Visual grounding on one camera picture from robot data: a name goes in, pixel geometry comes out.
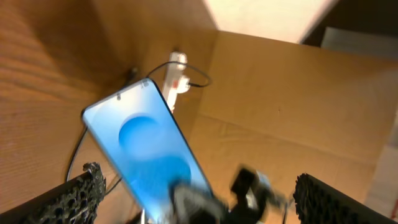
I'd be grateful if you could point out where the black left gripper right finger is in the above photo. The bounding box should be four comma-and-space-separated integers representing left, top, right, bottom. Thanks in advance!
293, 174, 397, 224

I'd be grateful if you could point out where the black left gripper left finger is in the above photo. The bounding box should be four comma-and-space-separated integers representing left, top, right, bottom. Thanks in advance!
1, 162, 106, 224

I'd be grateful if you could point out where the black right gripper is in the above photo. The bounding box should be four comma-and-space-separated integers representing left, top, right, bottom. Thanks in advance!
170, 183, 236, 224

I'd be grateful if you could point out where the blue Galaxy smartphone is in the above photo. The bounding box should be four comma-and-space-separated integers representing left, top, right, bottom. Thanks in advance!
82, 78, 211, 223

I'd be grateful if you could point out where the black USB charging cable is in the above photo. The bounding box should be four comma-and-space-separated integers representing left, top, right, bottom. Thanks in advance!
64, 60, 213, 197

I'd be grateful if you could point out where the brown cardboard box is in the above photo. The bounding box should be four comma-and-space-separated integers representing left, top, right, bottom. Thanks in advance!
186, 30, 398, 224

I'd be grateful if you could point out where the white power strip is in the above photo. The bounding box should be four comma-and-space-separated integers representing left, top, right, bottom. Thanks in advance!
162, 52, 190, 112

